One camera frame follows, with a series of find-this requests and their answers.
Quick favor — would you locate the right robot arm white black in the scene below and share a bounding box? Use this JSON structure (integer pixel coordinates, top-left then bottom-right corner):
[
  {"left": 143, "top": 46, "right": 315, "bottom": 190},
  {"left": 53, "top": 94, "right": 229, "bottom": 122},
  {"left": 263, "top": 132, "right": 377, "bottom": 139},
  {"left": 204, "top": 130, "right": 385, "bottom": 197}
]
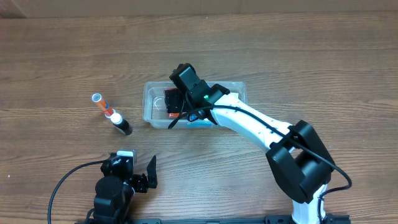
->
[{"left": 170, "top": 63, "right": 335, "bottom": 223}]

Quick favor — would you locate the dark brown syrup bottle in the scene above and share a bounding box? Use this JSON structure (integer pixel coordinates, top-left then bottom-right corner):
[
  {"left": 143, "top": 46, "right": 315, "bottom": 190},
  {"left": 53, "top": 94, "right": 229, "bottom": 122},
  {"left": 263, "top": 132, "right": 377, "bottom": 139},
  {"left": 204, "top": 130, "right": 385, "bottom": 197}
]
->
[{"left": 110, "top": 113, "right": 132, "bottom": 135}]

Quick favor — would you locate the red medicine box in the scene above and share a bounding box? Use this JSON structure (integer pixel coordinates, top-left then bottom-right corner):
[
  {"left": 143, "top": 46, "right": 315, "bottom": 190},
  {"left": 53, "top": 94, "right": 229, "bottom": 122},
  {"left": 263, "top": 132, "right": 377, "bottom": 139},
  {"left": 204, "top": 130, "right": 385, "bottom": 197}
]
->
[{"left": 168, "top": 113, "right": 180, "bottom": 118}]

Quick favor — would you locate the orange tablet tube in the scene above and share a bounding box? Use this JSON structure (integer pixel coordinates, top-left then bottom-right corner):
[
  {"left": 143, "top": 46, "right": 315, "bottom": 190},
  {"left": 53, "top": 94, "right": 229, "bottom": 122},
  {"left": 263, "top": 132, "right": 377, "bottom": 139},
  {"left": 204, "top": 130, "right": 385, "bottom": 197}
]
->
[{"left": 91, "top": 93, "right": 115, "bottom": 118}]

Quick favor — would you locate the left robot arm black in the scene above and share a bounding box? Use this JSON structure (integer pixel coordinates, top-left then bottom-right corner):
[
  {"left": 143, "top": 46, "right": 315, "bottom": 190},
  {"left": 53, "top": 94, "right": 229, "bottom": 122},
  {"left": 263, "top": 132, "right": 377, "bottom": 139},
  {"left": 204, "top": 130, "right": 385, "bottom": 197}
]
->
[{"left": 84, "top": 151, "right": 157, "bottom": 223}]

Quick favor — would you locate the blue lozenge box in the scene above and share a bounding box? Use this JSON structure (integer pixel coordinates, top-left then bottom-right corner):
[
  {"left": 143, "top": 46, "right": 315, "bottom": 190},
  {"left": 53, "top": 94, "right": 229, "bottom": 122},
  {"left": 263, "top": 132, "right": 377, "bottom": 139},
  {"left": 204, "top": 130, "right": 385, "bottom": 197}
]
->
[{"left": 187, "top": 114, "right": 213, "bottom": 128}]

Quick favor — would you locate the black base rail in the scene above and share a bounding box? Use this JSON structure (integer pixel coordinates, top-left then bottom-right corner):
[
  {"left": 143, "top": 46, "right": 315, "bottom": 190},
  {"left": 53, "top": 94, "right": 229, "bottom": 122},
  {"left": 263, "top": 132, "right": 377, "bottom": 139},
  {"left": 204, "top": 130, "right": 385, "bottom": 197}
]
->
[{"left": 74, "top": 213, "right": 351, "bottom": 224}]

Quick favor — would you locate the clear plastic container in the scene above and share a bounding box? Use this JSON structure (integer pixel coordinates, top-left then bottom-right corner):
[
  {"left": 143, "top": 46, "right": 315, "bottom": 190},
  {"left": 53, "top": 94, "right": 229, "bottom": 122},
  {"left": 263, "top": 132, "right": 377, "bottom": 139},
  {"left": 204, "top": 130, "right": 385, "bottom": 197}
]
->
[{"left": 142, "top": 81, "right": 248, "bottom": 129}]

